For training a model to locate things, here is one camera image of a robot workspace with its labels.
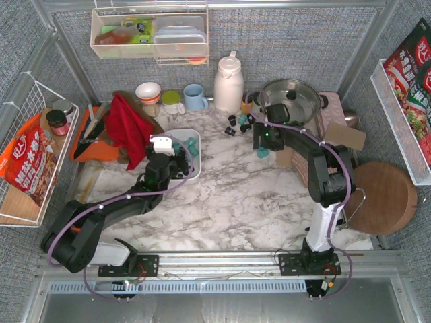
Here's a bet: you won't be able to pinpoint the white wall shelf basket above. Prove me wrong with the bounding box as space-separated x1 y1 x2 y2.
90 5 209 64

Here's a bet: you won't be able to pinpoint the brown sponge pad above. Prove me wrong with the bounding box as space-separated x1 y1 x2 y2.
323 122 366 151

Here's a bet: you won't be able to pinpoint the green lid cup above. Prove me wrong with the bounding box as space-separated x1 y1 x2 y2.
161 90 185 115

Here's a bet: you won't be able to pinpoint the round wooden cutting board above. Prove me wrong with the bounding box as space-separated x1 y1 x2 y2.
344 161 418 235

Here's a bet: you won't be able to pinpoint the white wire basket left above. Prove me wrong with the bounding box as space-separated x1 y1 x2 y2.
1 71 79 227

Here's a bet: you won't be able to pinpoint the red seasoning packets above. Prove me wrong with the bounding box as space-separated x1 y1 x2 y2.
383 18 430 164

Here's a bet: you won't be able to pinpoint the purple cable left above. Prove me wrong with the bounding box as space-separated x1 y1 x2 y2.
46 133 195 300

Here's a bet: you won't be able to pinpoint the white orange bowl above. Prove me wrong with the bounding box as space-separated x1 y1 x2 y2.
135 82 161 105

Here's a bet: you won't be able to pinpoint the pink striped cloth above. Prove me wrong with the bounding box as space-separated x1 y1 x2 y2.
292 151 308 188

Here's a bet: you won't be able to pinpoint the red snack bag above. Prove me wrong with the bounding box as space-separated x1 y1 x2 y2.
1 114 57 207

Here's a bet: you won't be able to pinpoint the brown cardboard sheet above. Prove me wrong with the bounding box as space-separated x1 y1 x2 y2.
275 148 293 168

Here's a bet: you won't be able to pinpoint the orange tray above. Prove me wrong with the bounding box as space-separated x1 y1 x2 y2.
69 106 119 163

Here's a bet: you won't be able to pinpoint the white wire basket right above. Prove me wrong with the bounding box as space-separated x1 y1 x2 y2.
370 59 430 186

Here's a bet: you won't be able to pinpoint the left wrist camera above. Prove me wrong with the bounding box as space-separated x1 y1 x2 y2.
150 135 175 156

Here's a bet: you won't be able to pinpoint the blue mug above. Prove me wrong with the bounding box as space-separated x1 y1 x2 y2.
183 84 209 112

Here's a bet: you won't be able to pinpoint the stainless steel pan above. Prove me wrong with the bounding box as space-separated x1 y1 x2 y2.
260 79 327 126

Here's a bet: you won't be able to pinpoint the clear plastic container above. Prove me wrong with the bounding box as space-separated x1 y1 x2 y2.
153 15 207 57

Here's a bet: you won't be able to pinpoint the white wire basket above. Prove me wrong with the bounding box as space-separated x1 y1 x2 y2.
1 71 79 227
370 59 430 186

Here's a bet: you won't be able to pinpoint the purple cable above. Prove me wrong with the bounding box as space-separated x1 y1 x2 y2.
46 133 195 300
243 90 356 300

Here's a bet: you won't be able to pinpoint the red cloth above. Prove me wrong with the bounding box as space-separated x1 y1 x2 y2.
103 90 164 170

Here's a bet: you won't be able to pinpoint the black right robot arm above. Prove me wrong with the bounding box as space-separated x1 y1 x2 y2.
252 104 356 266

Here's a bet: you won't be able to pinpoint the pink tray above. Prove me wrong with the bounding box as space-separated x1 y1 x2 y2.
316 92 347 146

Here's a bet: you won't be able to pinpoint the white storage basket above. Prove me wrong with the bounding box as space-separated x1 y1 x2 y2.
166 129 202 185

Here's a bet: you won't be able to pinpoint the dark lid jar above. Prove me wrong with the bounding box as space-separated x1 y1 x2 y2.
46 110 69 136

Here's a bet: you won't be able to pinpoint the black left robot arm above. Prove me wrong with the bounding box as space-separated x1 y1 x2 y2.
41 149 193 275

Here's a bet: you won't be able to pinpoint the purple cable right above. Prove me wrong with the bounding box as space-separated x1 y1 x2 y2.
243 90 356 300

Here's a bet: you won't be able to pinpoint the black coffee capsule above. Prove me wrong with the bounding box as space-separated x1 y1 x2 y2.
247 114 255 124
240 124 252 133
228 115 236 126
224 127 236 136

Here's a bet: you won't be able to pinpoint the white thermos jug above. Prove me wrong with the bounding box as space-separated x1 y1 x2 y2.
213 51 244 114

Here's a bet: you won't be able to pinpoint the metal rail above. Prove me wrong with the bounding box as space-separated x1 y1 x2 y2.
35 250 405 280

